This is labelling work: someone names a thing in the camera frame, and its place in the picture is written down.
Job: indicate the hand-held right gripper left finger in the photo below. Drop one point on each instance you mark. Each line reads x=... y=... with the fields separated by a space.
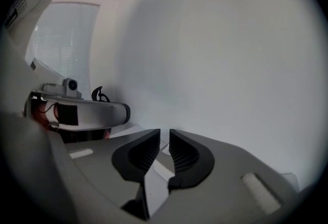
x=102 y=166

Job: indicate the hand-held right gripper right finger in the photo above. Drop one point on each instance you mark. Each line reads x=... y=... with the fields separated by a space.
x=230 y=179

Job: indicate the grey fisheye camera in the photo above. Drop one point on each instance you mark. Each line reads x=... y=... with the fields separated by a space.
x=71 y=85

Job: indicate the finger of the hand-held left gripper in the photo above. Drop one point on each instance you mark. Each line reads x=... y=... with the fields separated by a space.
x=102 y=115

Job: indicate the white table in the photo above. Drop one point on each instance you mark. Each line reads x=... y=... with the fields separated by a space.
x=128 y=132

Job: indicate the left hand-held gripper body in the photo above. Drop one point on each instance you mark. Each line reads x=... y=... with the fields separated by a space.
x=38 y=77

